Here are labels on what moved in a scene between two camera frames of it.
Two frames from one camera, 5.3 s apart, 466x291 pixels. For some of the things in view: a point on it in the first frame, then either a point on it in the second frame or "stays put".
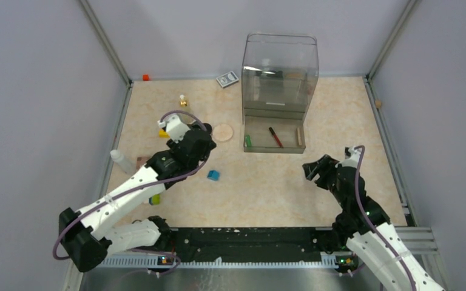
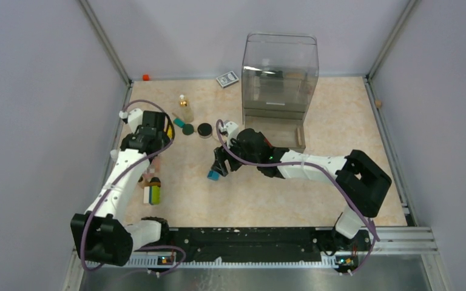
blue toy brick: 213,174 stays put
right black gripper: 323,167 → 219,165
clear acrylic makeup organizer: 280,73 stays put
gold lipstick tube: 298,137 stays put
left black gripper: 172,143 → 165,137
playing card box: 227,79 stays put
